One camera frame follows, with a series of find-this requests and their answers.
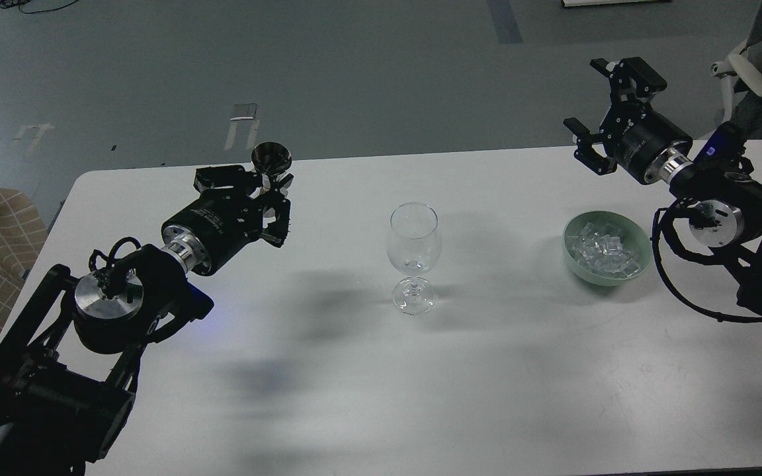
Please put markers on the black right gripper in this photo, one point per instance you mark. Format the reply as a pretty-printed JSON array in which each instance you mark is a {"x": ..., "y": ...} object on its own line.
[{"x": 634, "y": 134}]

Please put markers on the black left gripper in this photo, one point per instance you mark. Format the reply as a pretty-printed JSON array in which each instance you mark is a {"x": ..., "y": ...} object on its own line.
[{"x": 224, "y": 219}]

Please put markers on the steel cocktail jigger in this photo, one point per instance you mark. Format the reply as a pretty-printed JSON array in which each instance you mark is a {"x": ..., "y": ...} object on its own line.
[{"x": 272, "y": 160}]

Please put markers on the clear ice cubes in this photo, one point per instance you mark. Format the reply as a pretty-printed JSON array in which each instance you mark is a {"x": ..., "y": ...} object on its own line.
[{"x": 603, "y": 249}]

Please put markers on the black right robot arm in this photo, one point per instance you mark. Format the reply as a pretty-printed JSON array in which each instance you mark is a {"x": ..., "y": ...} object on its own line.
[{"x": 715, "y": 218}]

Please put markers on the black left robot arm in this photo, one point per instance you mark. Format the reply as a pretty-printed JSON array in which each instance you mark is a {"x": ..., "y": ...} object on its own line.
[{"x": 70, "y": 363}]

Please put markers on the clear wine glass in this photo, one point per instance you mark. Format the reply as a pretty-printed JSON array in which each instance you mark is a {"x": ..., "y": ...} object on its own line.
[{"x": 414, "y": 246}]

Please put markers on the silver floor plate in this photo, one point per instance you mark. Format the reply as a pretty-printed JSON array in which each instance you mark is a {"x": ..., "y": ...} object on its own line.
[{"x": 243, "y": 112}]

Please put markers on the white office chair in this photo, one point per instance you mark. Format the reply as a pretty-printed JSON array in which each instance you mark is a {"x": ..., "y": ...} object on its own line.
[{"x": 734, "y": 68}]

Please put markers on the green bowl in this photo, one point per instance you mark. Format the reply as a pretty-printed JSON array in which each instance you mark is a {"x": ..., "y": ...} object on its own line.
[{"x": 637, "y": 237}]

